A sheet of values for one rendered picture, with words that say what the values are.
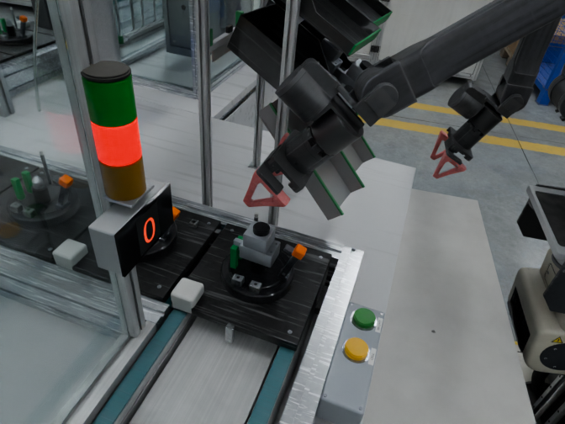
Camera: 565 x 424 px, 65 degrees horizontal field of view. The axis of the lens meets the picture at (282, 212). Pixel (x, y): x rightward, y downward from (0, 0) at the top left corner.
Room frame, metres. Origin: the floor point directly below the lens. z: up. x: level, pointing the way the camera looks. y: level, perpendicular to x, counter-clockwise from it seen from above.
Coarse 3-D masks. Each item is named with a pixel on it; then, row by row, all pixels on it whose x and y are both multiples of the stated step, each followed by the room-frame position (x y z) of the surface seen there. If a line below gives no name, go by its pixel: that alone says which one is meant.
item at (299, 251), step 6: (288, 246) 0.58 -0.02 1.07; (300, 246) 0.58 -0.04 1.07; (288, 252) 0.57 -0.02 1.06; (294, 252) 0.56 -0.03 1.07; (300, 252) 0.56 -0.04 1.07; (294, 258) 0.57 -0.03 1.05; (300, 258) 0.56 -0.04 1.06; (288, 264) 0.57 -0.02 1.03; (294, 264) 0.57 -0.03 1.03; (282, 270) 0.57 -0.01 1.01; (288, 270) 0.57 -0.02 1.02
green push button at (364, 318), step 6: (354, 312) 0.53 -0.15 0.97; (360, 312) 0.53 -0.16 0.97; (366, 312) 0.53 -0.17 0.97; (372, 312) 0.53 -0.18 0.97; (354, 318) 0.51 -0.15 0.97; (360, 318) 0.51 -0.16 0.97; (366, 318) 0.52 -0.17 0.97; (372, 318) 0.52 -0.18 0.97; (360, 324) 0.50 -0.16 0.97; (366, 324) 0.50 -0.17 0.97; (372, 324) 0.51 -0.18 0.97
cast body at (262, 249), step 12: (252, 228) 0.60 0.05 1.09; (264, 228) 0.59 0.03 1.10; (240, 240) 0.61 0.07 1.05; (252, 240) 0.57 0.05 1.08; (264, 240) 0.57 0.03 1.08; (240, 252) 0.58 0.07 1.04; (252, 252) 0.57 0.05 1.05; (264, 252) 0.57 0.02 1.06; (276, 252) 0.58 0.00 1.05; (264, 264) 0.57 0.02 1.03
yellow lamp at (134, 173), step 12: (108, 168) 0.42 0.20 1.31; (120, 168) 0.42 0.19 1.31; (132, 168) 0.43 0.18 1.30; (108, 180) 0.42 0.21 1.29; (120, 180) 0.42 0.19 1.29; (132, 180) 0.42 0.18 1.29; (144, 180) 0.44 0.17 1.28; (108, 192) 0.42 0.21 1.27; (120, 192) 0.42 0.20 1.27; (132, 192) 0.42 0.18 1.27; (144, 192) 0.44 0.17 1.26
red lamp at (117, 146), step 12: (96, 132) 0.42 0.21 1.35; (108, 132) 0.42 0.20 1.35; (120, 132) 0.42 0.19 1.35; (132, 132) 0.43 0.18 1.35; (96, 144) 0.42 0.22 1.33; (108, 144) 0.42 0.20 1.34; (120, 144) 0.42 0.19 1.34; (132, 144) 0.43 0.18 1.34; (108, 156) 0.42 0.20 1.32; (120, 156) 0.42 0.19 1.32; (132, 156) 0.43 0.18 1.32
